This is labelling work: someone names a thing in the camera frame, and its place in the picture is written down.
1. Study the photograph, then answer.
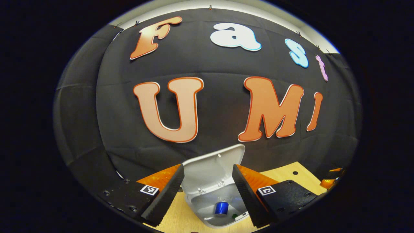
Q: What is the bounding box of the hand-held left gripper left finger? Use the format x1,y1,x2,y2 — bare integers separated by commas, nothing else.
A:
97,164,185,227

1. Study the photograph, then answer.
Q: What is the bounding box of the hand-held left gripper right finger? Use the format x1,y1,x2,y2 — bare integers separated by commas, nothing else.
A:
232,164,319,228

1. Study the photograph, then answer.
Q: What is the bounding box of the blue pop can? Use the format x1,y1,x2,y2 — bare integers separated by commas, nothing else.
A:
215,201,229,215

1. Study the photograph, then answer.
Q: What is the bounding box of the white desktop garbage bin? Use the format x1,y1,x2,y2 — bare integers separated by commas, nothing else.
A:
180,144,256,228

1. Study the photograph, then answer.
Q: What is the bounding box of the wooden desktop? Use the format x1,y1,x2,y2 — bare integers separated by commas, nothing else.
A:
144,162,327,233

